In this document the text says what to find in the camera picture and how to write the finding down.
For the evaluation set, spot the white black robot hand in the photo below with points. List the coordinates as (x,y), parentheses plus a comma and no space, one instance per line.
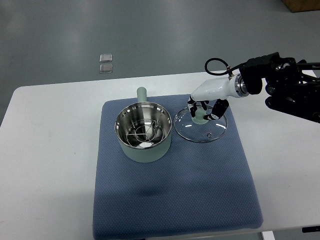
(209,101)

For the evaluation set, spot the glass lid with green knob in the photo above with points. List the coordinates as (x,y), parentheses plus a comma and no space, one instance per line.
(196,129)

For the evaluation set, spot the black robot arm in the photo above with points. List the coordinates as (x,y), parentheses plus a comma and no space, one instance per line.
(290,90)

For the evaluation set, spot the green pot with steel interior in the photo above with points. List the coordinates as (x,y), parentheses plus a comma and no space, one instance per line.
(144,110)

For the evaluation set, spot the blue fabric mat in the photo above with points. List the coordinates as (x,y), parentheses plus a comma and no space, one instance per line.
(194,188)

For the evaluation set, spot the brown cardboard box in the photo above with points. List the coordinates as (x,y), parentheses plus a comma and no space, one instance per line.
(297,6)

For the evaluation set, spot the upper floor socket plate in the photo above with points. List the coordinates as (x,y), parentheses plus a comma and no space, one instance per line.
(105,58)

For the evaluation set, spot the wire steaming rack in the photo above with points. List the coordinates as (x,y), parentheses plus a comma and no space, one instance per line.
(144,133)

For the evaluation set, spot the black table bracket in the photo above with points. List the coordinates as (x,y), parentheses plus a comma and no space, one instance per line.
(311,229)

